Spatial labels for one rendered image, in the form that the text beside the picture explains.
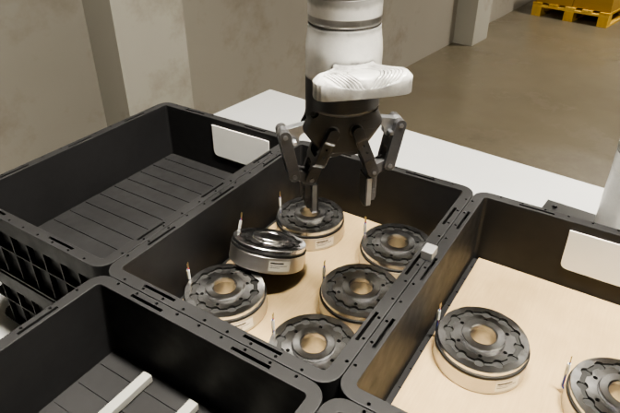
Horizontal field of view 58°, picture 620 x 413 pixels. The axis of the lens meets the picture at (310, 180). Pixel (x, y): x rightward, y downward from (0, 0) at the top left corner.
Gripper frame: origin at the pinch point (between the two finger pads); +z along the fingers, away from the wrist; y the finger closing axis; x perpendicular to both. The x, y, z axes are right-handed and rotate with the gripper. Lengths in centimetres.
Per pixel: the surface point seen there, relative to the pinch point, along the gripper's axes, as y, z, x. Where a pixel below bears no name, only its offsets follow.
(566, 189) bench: -63, 30, -37
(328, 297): 1.1, 14.3, 0.7
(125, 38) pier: 32, 22, -149
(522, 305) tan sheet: -23.7, 17.5, 4.8
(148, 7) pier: 23, 13, -156
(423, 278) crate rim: -8.5, 8.8, 6.1
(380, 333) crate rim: -0.3, 7.5, 14.1
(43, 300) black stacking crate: 37.2, 19.3, -13.0
